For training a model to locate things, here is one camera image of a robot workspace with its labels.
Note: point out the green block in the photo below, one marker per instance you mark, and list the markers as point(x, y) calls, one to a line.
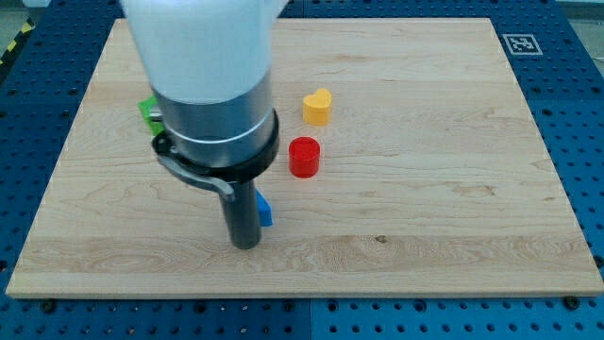
point(151, 114)

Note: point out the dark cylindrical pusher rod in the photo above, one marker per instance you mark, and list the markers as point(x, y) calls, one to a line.
point(241, 214)

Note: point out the light wooden board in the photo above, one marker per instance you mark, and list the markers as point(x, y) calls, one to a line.
point(434, 182)

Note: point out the red cylinder block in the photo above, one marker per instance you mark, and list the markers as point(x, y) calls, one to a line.
point(304, 157)

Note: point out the yellow heart block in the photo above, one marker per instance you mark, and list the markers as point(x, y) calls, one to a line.
point(317, 107)

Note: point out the white fiducial marker tag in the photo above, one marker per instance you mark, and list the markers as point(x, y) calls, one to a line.
point(520, 44)

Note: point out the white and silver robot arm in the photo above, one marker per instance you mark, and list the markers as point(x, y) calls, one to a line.
point(208, 63)

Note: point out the blue triangle block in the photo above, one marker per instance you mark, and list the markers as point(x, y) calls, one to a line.
point(264, 210)

